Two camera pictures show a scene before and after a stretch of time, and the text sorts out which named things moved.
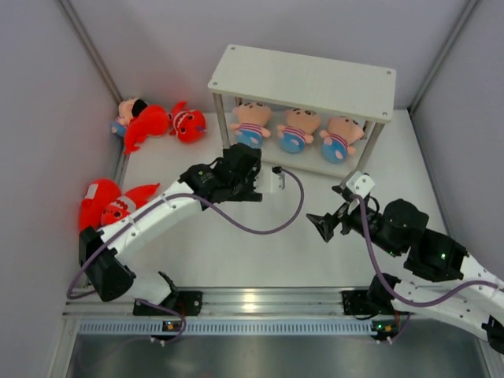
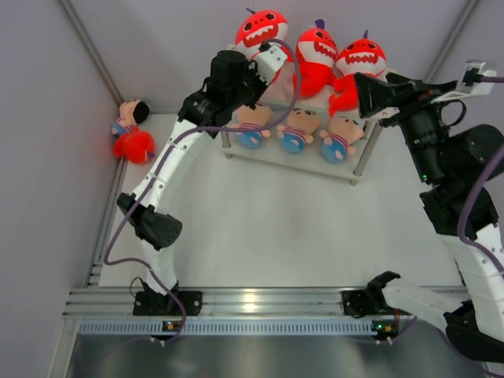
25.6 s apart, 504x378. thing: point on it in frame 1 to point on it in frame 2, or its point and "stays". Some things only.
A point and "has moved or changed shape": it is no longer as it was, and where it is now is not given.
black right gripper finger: [326, 224] to [374, 95]
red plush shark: [121, 206] to [316, 55]
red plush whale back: [153, 120] to [135, 146]
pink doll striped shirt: [342, 132] stays
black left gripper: [247, 193] to [261, 85]
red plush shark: [189, 125] has moved or changed shape
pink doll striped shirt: [251, 118] stays
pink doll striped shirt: [301, 125] stays
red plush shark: [98, 197] to [364, 56]
